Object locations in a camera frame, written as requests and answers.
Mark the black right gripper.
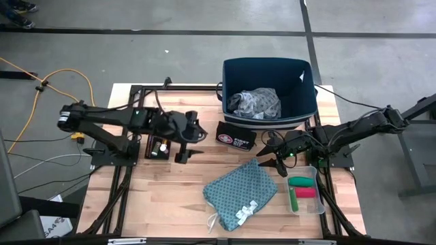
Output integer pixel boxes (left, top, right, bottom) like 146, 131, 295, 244
256, 131, 309, 178

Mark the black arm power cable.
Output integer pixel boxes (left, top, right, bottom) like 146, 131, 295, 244
315, 84, 381, 110

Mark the clear plastic container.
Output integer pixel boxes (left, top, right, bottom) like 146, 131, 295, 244
284, 165, 326, 216

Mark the black floor cable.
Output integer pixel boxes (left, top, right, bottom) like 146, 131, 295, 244
3, 131, 74, 143
16, 171, 95, 195

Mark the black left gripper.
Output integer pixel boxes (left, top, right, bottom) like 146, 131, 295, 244
159, 110, 208, 165

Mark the green marker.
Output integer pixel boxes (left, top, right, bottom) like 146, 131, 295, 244
288, 186, 300, 212

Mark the silver metal bracket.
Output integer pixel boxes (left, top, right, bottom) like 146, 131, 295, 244
298, 239, 337, 245
108, 238, 147, 245

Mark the red bandage roll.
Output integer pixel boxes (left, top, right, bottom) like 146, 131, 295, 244
294, 186, 317, 199

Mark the black side table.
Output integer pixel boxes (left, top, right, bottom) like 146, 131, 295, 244
396, 93, 436, 198

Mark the navy fabric storage bin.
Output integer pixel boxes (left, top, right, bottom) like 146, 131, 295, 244
216, 56, 320, 130

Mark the white floor cable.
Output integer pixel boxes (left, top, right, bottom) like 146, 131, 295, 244
13, 152, 93, 180

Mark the black first aid kit pouch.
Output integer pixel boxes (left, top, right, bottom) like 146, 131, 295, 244
215, 120, 258, 152

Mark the white patterned gown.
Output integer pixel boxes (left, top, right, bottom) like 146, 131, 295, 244
227, 87, 282, 120

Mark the black plastic slotted basket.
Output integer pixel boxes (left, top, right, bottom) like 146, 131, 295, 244
144, 134, 172, 161

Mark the black metal table frame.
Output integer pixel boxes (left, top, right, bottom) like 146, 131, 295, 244
76, 76, 367, 239

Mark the black floor bar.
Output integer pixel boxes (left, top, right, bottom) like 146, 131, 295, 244
0, 70, 38, 80

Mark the dark grey chair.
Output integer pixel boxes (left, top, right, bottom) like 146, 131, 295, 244
0, 129, 47, 245

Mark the teal patterned gown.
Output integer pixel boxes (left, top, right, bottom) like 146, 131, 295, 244
202, 158, 279, 234

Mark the yellow extension cord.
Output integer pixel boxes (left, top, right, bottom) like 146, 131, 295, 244
0, 56, 100, 154

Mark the white printed box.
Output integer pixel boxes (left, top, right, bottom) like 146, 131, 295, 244
40, 194, 74, 239

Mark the dark green bandage roll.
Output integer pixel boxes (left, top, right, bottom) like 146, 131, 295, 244
288, 176, 315, 188

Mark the person's shoe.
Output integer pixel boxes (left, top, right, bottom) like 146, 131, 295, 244
5, 12, 36, 30
8, 0, 39, 14

